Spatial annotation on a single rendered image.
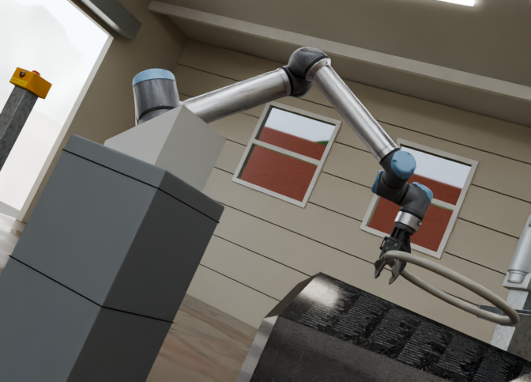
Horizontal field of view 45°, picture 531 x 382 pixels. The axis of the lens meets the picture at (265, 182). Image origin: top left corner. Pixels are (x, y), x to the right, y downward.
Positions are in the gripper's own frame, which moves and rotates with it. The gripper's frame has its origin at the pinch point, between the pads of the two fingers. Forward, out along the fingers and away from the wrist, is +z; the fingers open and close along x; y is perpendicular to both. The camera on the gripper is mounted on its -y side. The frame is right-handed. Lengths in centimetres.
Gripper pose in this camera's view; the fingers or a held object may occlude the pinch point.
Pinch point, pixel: (384, 278)
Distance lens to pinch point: 242.0
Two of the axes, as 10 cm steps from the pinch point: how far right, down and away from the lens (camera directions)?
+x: 7.6, 2.7, -5.9
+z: -4.5, 8.8, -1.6
